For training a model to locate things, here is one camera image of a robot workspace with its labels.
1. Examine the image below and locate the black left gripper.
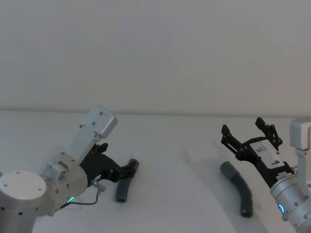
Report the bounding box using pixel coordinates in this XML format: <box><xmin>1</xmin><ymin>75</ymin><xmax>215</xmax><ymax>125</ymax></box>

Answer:
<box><xmin>78</xmin><ymin>143</ymin><xmax>140</xmax><ymax>188</ymax></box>

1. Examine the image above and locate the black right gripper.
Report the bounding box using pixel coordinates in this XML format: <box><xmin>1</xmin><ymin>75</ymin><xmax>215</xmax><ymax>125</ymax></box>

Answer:
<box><xmin>221</xmin><ymin>117</ymin><xmax>296</xmax><ymax>188</ymax></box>

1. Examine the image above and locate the short dark grey bent tube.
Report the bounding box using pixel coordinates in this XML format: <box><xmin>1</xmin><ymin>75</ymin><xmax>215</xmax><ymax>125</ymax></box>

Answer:
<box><xmin>114</xmin><ymin>159</ymin><xmax>139</xmax><ymax>203</ymax></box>

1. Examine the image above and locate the long dark grey bent tube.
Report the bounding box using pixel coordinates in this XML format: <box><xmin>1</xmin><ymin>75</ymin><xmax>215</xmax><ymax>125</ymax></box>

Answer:
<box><xmin>220</xmin><ymin>161</ymin><xmax>255</xmax><ymax>218</ymax></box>

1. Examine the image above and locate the white table cloth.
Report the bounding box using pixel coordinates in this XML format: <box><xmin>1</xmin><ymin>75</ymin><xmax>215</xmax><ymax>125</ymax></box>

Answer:
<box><xmin>0</xmin><ymin>110</ymin><xmax>311</xmax><ymax>233</ymax></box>

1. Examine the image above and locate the white curtain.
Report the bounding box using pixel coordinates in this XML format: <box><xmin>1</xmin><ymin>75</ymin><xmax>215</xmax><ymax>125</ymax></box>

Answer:
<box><xmin>0</xmin><ymin>0</ymin><xmax>311</xmax><ymax>115</ymax></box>

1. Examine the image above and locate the thin dark wrist cable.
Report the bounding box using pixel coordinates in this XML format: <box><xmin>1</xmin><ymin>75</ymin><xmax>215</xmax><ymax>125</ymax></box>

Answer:
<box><xmin>59</xmin><ymin>179</ymin><xmax>106</xmax><ymax>210</ymax></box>

